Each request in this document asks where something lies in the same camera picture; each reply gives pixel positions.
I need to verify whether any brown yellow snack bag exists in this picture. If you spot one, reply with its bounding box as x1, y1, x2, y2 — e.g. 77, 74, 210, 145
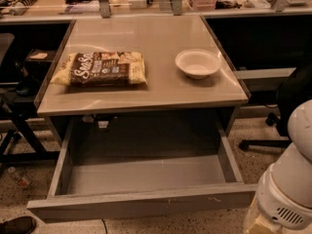
51, 52, 147, 87

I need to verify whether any black shoe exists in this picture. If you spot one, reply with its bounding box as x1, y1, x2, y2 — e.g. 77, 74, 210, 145
0, 216, 36, 234

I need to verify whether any black desk frame left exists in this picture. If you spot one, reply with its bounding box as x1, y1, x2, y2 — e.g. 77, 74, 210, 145
0, 83, 59, 165

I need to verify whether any grey top drawer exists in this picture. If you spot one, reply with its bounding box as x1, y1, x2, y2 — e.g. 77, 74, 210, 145
27, 113, 255, 222

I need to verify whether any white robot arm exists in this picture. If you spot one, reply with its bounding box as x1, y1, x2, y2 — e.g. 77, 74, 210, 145
243, 100, 312, 234

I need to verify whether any grey metal shelf right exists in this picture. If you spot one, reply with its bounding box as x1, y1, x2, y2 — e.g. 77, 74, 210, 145
235, 67, 295, 92

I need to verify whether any white paper bowl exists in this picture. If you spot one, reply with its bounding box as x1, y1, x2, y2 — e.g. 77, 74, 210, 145
175, 49, 221, 79

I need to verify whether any black office chair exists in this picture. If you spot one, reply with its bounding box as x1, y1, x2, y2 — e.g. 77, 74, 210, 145
239, 64, 312, 151

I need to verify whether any grey drawer cabinet desk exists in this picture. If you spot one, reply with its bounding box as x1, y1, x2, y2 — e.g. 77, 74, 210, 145
38, 16, 249, 140

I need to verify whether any plastic bottle on floor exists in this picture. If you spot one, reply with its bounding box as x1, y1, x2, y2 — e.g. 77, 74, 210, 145
8, 167, 30, 188

